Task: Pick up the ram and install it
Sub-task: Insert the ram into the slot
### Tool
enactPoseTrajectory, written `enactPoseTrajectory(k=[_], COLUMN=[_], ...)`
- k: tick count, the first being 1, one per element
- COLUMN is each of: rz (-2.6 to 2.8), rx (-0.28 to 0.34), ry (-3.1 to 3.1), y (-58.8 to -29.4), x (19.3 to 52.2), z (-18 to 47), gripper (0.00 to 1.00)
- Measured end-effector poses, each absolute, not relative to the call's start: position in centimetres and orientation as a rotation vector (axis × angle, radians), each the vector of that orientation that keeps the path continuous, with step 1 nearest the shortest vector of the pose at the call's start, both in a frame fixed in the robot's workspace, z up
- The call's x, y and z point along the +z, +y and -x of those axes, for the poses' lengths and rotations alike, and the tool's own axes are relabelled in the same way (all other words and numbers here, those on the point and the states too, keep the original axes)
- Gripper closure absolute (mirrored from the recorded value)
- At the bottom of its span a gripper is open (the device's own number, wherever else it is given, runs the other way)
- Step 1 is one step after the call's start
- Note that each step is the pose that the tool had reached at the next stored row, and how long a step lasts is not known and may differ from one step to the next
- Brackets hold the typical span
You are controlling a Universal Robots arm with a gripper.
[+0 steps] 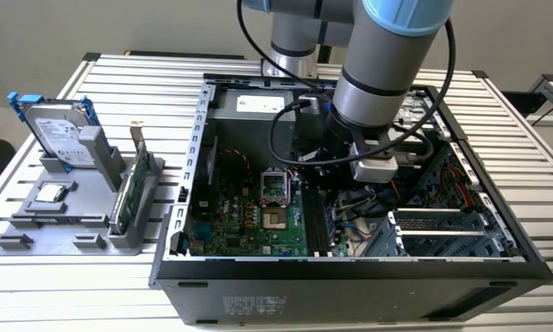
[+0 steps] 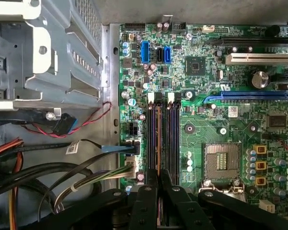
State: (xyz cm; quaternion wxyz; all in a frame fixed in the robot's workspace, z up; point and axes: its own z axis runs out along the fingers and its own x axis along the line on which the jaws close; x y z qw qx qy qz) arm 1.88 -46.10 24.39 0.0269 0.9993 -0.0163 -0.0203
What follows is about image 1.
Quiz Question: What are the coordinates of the thin black cable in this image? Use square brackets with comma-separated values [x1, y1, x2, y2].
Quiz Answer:
[238, 0, 327, 94]

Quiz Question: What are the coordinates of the green motherboard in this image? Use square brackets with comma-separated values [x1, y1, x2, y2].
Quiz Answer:
[187, 172, 352, 258]

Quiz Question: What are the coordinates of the black case fan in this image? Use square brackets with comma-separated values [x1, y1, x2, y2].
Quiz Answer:
[194, 135, 220, 208]

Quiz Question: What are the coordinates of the black box beside table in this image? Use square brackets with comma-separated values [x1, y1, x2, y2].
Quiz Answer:
[502, 90, 550, 116]

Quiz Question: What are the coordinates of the twisted red black fan wire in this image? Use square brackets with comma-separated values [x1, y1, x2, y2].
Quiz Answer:
[218, 149, 255, 185]

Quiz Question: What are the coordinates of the silver CPU chip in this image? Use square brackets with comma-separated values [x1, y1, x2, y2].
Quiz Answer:
[35, 182, 70, 201]

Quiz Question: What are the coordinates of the hard disk in blue carrier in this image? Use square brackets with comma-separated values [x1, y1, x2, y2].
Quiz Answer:
[7, 90, 102, 173]

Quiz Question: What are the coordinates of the black PC case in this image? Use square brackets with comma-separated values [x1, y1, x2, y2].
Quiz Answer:
[148, 71, 553, 326]

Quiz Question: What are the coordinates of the orange red yellow wire bundle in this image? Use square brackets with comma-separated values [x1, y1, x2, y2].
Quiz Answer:
[430, 165, 481, 212]

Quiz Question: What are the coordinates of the grey parts rack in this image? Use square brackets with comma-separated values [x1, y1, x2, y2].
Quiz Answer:
[0, 124, 168, 256]

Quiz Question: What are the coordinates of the thick black data cable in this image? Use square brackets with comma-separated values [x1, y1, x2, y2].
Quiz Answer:
[365, 186, 429, 222]

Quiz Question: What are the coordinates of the grey power supply unit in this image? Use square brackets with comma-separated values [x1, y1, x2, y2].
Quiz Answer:
[207, 88, 306, 174]

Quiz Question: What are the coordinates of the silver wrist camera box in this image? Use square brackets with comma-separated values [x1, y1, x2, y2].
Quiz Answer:
[298, 93, 327, 116]
[352, 158, 398, 183]

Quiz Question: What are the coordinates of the CPU socket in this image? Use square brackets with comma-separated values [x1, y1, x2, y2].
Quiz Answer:
[262, 205, 290, 231]

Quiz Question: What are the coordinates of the metal socket cover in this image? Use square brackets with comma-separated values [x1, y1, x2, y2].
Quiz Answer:
[260, 166, 291, 205]

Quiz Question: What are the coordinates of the green graphics card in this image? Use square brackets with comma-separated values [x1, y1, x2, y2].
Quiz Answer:
[110, 117, 151, 233]

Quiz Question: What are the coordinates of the black RAM slot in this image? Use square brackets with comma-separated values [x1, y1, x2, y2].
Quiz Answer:
[304, 192, 316, 257]
[314, 193, 327, 257]
[310, 192, 322, 257]

